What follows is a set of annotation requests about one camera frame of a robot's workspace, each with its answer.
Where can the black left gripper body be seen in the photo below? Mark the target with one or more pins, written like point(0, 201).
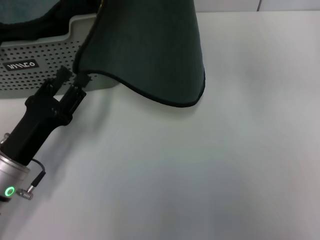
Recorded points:
point(37, 125)

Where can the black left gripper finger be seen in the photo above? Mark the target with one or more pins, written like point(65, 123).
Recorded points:
point(62, 75)
point(75, 96)

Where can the dark green towel yellow back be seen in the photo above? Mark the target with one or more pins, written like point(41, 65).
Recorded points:
point(150, 50)

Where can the grey perforated plastic storage box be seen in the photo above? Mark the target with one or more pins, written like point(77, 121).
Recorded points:
point(37, 55)

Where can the teal towel black trim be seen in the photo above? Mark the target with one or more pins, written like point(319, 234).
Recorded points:
point(20, 10)

